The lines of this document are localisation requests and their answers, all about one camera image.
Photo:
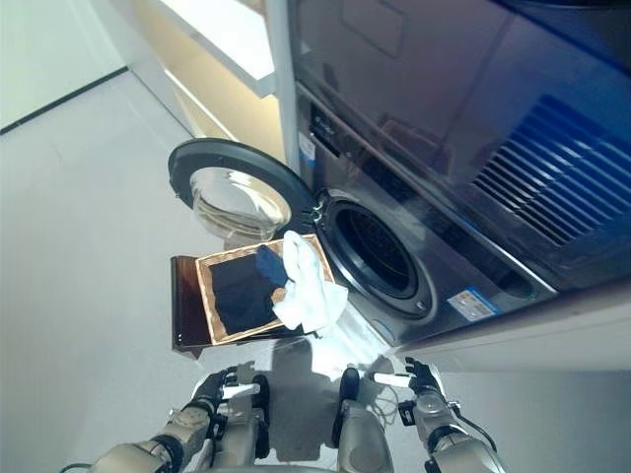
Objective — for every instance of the black garment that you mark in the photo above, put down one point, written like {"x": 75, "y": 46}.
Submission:
{"x": 241, "y": 295}

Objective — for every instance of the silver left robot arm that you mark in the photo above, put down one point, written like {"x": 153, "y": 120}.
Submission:
{"x": 187, "y": 421}

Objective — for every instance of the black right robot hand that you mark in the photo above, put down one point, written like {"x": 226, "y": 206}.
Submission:
{"x": 424, "y": 384}

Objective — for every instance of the silver right robot leg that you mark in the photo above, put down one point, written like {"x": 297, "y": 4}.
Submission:
{"x": 360, "y": 433}

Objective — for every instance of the rectangular wicker laundry basket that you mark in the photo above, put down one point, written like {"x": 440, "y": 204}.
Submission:
{"x": 207, "y": 295}

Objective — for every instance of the brown acrylic stand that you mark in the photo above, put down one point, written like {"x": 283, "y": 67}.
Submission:
{"x": 185, "y": 305}

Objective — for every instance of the round glass washing machine door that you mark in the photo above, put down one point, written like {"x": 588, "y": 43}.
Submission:
{"x": 236, "y": 197}

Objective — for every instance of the white garment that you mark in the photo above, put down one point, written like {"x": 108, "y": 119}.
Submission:
{"x": 310, "y": 290}

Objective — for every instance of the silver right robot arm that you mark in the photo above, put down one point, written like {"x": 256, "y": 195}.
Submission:
{"x": 458, "y": 443}

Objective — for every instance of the white cabinet post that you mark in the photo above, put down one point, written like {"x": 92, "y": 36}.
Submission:
{"x": 283, "y": 74}

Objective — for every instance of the grey stacked dryer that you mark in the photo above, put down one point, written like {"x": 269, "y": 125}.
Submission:
{"x": 419, "y": 98}

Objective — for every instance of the blue garment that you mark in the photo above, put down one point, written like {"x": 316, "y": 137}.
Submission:
{"x": 270, "y": 266}

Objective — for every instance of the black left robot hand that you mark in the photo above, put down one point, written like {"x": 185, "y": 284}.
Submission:
{"x": 212, "y": 391}

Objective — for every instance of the blue energy label sticker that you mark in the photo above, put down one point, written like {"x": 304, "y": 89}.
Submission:
{"x": 466, "y": 306}

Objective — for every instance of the white counter cabinet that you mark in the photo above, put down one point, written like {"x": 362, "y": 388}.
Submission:
{"x": 207, "y": 44}

